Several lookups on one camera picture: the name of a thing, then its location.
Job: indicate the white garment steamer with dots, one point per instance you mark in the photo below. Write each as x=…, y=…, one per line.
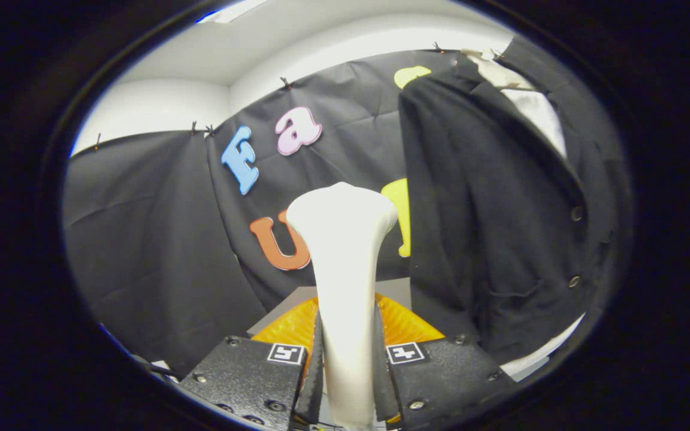
x=345, y=269

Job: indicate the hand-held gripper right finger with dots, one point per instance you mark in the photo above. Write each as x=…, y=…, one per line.
x=441, y=377

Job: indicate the long ceiling light panel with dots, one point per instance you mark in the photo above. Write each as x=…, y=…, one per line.
x=237, y=9

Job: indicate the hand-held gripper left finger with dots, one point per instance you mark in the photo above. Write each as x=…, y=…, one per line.
x=249, y=377

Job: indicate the grey drawer cabinet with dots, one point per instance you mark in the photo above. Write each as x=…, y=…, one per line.
x=396, y=286

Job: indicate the black backdrop cloth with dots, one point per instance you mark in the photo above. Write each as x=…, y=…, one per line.
x=153, y=227

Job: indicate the white mannequin torso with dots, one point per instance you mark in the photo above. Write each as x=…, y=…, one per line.
x=539, y=111

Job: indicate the black blazer jacket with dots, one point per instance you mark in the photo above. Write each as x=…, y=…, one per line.
x=489, y=209

